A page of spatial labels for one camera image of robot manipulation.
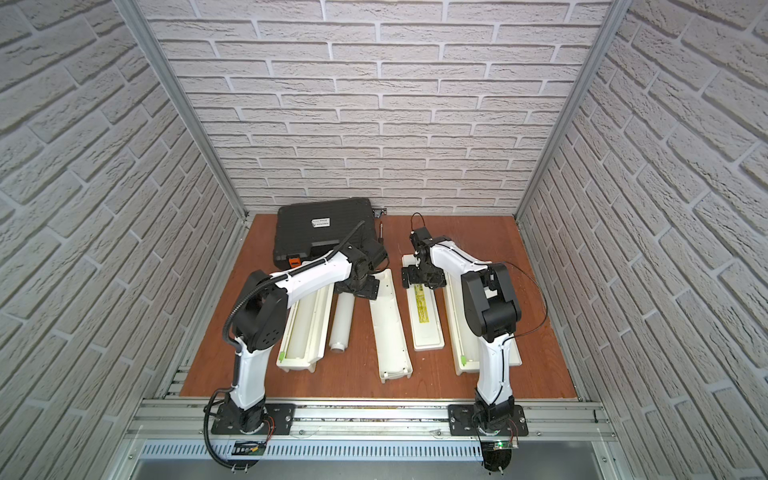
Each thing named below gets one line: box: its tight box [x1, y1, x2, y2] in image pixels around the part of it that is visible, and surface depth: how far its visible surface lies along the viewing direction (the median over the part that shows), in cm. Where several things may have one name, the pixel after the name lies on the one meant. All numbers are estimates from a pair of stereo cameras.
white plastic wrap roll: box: [329, 291, 355, 353], surface depth 89 cm
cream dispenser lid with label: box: [401, 254, 445, 352], surface depth 91 cm
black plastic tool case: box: [273, 198, 375, 271], surface depth 109 cm
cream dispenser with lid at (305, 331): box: [276, 284, 335, 374], surface depth 79 cm
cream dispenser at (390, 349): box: [369, 268, 413, 384], surface depth 89 cm
